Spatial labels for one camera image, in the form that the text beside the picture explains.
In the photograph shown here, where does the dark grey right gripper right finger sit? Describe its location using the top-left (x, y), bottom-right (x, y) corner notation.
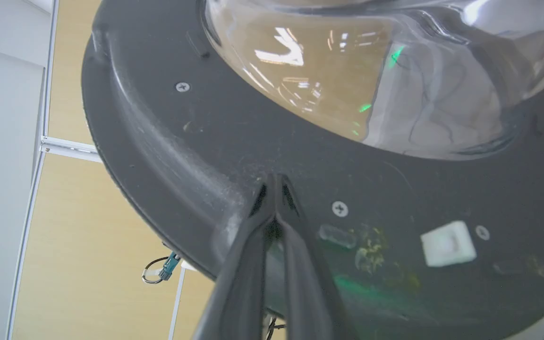
top-left (276, 174), bottom-right (357, 340)

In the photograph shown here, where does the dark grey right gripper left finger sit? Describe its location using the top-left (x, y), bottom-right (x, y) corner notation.
top-left (193, 173), bottom-right (276, 340)

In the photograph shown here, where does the dark grey washing machine door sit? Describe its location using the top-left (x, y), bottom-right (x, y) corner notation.
top-left (81, 0), bottom-right (544, 340)

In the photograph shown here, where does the white plastic clip block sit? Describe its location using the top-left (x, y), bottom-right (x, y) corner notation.
top-left (420, 221), bottom-right (477, 268)

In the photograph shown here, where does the thin black cable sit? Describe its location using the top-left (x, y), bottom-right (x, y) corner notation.
top-left (265, 316), bottom-right (286, 340)

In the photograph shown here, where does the teal connector with wire loop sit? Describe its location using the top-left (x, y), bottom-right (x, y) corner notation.
top-left (142, 251), bottom-right (181, 285)

